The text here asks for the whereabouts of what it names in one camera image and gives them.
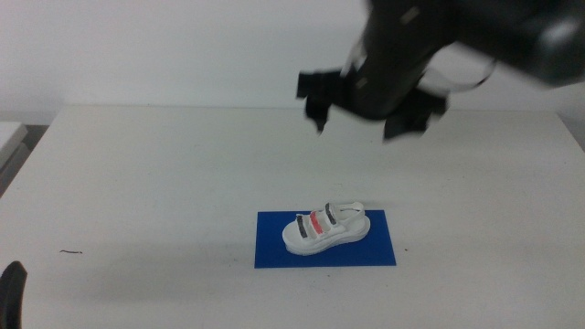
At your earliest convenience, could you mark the white strappy sandal shoe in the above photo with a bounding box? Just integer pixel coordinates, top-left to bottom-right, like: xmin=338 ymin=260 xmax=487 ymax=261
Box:
xmin=282 ymin=200 xmax=371 ymax=257

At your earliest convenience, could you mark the white side table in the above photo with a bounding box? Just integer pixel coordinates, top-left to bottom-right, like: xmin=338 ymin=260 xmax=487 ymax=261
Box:
xmin=0 ymin=121 xmax=29 ymax=171

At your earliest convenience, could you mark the blue rectangular mat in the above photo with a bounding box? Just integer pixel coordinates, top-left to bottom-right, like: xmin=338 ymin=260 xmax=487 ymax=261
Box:
xmin=253 ymin=209 xmax=398 ymax=270

